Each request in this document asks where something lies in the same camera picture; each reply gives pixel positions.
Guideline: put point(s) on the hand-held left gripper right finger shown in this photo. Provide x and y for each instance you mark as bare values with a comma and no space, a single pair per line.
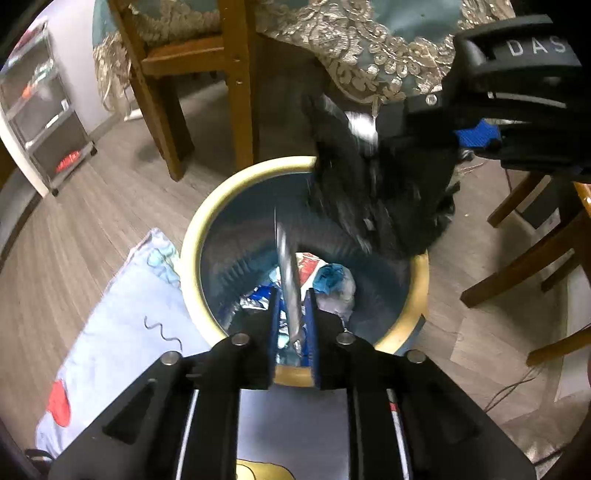
311,323

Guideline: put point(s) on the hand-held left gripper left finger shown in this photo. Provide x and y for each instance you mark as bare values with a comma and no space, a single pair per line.
275,323

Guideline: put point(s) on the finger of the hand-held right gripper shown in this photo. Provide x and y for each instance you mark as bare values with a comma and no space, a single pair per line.
415,120
478,135

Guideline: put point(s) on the silver foil strip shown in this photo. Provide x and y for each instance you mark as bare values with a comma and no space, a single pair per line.
288,277

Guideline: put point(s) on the black plastic bag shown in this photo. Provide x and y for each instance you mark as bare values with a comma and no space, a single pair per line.
406,198

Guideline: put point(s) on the yellow rimmed blue trash bin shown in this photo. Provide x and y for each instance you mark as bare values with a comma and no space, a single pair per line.
191,263

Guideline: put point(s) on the blue white wrapper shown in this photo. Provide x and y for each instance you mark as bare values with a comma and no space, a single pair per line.
258,300

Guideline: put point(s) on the clear crumpled plastic wrap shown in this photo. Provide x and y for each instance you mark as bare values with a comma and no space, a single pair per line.
341,297

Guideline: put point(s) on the teal crumpled wrapper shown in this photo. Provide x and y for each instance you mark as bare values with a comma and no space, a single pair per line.
328,278

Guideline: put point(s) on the red white wrapper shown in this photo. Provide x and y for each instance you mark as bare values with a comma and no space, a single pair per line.
311,267

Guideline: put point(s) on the teal lace trimmed tablecloth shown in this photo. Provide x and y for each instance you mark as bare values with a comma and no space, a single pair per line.
392,27

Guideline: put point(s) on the wooden chair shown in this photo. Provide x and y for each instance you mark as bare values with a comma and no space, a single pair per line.
235,92
521,263

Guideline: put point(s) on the light blue printed blanket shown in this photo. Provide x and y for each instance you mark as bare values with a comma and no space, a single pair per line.
115,332

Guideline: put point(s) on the red packet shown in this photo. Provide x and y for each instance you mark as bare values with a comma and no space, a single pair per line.
70,161

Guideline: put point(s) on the grey wheeled shelf rack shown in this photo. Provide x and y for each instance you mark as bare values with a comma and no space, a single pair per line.
51,124

